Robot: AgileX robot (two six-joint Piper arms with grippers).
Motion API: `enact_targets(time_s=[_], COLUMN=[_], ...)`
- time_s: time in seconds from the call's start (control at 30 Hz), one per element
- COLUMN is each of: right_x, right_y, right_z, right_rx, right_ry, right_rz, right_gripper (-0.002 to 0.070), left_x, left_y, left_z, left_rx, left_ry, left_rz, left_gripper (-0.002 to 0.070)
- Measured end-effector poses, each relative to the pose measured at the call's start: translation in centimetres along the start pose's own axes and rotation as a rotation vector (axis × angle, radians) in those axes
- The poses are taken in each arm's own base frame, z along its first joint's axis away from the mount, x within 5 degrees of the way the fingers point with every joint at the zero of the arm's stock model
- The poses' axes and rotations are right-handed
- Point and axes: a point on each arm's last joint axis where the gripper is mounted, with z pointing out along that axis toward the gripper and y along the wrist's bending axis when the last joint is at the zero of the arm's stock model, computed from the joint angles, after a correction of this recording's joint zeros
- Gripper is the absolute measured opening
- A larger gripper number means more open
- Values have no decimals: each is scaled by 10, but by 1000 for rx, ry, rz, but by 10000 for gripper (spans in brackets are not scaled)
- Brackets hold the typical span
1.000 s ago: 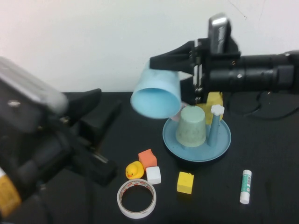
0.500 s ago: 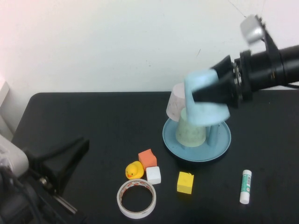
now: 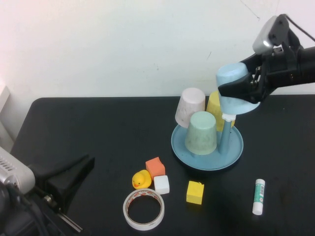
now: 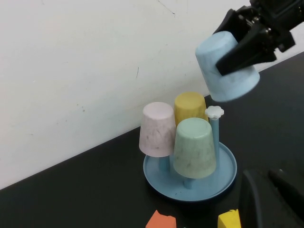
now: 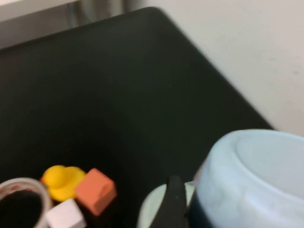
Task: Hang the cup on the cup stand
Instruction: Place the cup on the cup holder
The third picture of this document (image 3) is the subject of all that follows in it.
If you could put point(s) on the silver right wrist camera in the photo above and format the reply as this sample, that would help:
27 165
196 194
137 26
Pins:
264 37

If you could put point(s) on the yellow foam cube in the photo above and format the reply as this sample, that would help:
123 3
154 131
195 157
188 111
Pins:
195 193

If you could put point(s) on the yellow rubber duck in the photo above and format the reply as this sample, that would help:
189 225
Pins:
141 179

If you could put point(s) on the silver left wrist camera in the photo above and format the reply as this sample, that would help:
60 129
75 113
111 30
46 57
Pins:
14 172

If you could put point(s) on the pale green plastic cup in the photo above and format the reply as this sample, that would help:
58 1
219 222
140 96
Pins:
200 132

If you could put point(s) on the green and white glue stick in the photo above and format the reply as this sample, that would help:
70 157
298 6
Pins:
258 200

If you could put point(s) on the light blue plastic cup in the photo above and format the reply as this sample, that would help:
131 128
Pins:
236 107

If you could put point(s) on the blue cup stand with pegs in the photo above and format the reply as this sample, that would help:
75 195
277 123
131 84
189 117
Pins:
231 155

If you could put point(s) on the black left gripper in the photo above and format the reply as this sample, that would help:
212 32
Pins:
43 186

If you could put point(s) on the orange foam cube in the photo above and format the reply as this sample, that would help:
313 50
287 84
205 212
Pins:
155 167

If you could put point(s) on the yellow plastic cup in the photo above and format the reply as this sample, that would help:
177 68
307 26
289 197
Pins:
212 108

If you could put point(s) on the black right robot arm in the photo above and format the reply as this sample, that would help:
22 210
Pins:
307 66

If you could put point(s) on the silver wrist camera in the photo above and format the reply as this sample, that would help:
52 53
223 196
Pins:
14 172
264 37

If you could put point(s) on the pale pink plastic cup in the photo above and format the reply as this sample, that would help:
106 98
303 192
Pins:
189 105

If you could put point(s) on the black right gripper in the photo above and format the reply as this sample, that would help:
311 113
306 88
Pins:
278 71

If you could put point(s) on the white adhesive tape roll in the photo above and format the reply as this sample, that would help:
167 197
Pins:
144 226

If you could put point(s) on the white foam cube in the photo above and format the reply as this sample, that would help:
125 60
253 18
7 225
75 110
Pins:
162 185

